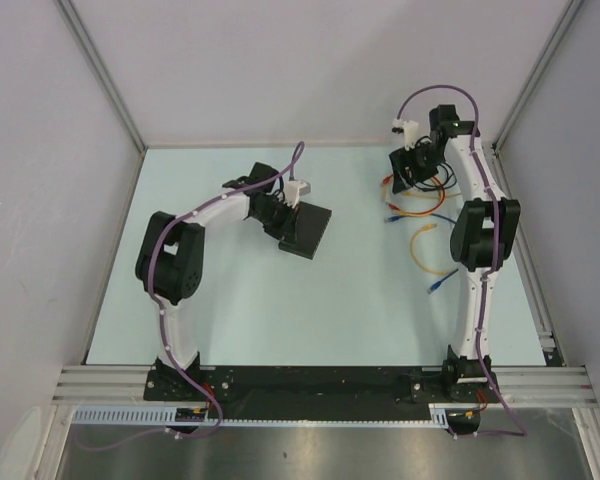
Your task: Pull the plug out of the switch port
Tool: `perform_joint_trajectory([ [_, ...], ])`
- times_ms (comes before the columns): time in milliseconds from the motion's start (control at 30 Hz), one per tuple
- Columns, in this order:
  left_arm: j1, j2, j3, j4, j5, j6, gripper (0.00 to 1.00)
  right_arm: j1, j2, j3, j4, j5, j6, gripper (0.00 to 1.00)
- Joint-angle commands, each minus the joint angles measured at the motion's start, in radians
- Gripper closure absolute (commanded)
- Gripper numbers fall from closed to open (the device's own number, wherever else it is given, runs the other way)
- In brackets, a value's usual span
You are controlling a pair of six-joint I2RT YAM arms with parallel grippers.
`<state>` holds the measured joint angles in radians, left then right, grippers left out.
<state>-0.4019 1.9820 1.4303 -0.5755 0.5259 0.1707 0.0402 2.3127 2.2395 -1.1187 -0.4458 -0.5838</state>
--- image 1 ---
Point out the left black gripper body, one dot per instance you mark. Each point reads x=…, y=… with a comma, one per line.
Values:
x=275, y=217

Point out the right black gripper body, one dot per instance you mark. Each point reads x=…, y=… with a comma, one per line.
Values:
x=421, y=162

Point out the yellow ethernet cable pulled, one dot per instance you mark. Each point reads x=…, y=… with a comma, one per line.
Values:
x=392, y=201

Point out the black network switch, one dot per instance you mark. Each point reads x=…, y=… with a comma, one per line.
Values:
x=303, y=233

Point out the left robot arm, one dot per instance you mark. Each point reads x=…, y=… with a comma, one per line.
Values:
x=171, y=258

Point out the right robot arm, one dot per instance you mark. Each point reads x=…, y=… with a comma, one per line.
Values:
x=482, y=237

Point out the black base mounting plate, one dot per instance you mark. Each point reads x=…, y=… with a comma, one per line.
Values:
x=321, y=394

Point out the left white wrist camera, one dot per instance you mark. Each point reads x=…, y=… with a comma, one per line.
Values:
x=294, y=190

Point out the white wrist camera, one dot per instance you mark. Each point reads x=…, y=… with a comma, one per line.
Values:
x=294, y=190
x=409, y=131

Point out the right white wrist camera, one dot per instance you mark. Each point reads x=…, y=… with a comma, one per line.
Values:
x=409, y=131

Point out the right aluminium frame post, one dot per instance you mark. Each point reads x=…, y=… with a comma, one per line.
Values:
x=540, y=67

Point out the aluminium frame post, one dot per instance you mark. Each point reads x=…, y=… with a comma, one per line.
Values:
x=540, y=67
x=96, y=64

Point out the right side aluminium rail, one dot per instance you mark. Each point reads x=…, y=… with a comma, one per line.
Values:
x=521, y=331

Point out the aluminium rail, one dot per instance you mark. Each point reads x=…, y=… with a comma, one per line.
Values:
x=521, y=386
x=521, y=331

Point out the aluminium front rail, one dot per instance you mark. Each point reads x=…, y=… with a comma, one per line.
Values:
x=521, y=386

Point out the slotted cable duct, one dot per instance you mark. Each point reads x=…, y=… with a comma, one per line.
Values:
x=176, y=417

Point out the left aluminium frame post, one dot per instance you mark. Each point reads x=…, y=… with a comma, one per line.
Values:
x=96, y=64

